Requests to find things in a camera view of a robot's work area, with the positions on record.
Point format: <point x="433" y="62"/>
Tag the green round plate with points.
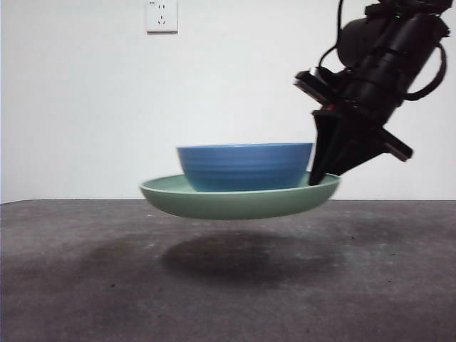
<point x="231" y="204"/>

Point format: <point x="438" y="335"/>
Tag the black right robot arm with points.
<point x="392" y="71"/>

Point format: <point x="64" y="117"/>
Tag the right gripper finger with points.
<point x="322" y="149"/>
<point x="356" y="149"/>

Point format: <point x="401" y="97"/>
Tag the white wall socket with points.
<point x="162" y="18"/>

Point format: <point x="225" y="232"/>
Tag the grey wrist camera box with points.
<point x="313" y="85"/>

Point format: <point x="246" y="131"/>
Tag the blue ribbed bowl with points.
<point x="246" y="167"/>

